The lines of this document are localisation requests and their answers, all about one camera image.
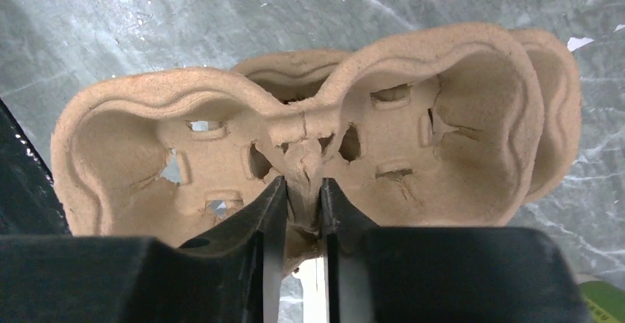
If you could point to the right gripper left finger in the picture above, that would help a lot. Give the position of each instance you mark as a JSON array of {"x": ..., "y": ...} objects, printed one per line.
[{"x": 231, "y": 273}]

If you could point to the brown pulp cup carrier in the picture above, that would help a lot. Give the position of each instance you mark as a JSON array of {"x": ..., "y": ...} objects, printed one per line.
[
  {"x": 174, "y": 153},
  {"x": 556, "y": 106}
]

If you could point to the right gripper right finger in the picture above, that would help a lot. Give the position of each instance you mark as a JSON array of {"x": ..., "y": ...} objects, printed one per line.
[{"x": 440, "y": 274}]

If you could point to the green paper cup stack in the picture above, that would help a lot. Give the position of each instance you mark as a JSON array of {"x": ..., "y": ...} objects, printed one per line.
[{"x": 604, "y": 301}]

